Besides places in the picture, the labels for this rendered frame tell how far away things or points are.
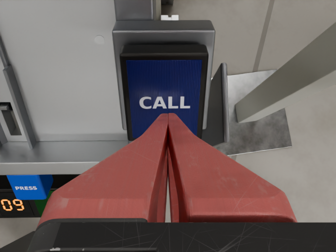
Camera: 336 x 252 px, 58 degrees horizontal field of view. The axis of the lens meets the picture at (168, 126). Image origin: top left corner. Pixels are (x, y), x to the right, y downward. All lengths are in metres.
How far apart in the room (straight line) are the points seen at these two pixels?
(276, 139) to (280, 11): 0.42
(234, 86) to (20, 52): 0.83
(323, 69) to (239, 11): 0.64
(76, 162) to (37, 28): 0.09
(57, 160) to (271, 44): 0.93
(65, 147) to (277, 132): 0.83
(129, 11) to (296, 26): 0.98
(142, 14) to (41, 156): 0.12
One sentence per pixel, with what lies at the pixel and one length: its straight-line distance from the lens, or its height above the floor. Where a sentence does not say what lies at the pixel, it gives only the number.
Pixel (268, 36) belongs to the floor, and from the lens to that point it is 1.08.
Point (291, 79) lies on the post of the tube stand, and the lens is 0.58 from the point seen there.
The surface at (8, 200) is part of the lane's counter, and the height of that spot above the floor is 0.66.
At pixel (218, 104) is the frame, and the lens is 0.20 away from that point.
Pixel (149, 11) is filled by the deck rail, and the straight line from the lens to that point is 0.17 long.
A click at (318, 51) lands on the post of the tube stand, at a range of 0.50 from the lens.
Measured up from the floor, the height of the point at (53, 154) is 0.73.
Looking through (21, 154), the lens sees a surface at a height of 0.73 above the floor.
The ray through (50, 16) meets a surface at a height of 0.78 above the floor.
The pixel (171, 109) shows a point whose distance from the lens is 0.15.
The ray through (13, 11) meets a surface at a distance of 0.20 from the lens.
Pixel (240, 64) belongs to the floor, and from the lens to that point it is 1.02.
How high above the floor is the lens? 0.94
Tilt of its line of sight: 83 degrees down
